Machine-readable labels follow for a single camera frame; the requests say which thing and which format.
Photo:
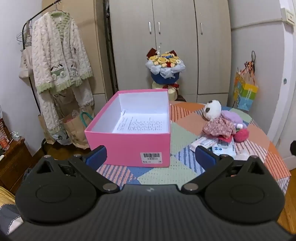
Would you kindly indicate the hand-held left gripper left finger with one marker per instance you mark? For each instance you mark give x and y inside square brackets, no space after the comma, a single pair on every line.
[99,155]

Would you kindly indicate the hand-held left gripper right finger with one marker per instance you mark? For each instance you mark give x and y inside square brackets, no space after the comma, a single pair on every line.
[204,157]

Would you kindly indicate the white striped tissue packet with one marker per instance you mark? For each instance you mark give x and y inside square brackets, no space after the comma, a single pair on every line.
[203,141]

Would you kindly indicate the white blue wipes packet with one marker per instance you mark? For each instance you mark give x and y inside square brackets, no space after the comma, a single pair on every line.
[223,149]

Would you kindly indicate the pink cardboard box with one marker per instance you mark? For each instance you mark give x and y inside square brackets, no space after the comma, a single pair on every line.
[129,146]

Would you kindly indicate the floral fabric doll dress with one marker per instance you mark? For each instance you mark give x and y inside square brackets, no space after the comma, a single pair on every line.
[218,127]

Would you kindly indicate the red strawberry plush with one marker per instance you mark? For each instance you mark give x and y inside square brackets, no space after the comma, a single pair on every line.
[241,134]

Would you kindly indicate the purple plush toy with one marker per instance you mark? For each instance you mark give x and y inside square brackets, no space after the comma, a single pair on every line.
[231,115]

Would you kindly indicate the panda plush toy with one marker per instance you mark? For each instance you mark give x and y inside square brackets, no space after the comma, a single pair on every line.
[214,109]

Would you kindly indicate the patchwork striped tablecloth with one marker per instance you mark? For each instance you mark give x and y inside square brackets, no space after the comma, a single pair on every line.
[185,134]

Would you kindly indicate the printed paper sheet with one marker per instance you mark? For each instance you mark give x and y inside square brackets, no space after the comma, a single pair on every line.
[138,124]

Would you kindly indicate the cream fluffy pajama pants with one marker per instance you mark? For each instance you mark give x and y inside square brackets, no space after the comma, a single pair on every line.
[49,111]

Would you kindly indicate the colourful gift bag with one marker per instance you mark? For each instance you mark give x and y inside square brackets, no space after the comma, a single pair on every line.
[245,95]

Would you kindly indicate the wooden nightstand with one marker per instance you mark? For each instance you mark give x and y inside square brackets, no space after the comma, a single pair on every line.
[13,162]

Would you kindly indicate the small red jar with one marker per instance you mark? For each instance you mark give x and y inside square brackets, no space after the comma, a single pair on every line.
[4,143]

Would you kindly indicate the yellow flower bouquet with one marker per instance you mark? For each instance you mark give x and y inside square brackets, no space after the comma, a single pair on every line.
[165,69]

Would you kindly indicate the black clothes rack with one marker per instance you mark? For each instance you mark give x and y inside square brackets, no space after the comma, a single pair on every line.
[110,58]

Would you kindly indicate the yellow blanket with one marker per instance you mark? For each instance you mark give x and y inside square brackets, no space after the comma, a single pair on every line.
[5,197]

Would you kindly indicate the grey white bedding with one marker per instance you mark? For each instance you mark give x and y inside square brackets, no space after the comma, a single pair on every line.
[8,217]

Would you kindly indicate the cream fluffy pajama jacket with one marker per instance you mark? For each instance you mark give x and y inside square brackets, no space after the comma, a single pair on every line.
[57,51]

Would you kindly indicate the canvas tote bag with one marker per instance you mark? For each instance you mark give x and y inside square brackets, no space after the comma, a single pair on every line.
[25,62]

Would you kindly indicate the white door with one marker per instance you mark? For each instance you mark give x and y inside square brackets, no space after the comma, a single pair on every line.
[286,69]

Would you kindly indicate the grey wardrobe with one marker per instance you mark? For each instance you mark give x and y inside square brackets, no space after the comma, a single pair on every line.
[175,34]

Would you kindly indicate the beige light switch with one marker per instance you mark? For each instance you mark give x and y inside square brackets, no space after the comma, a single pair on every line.
[288,16]

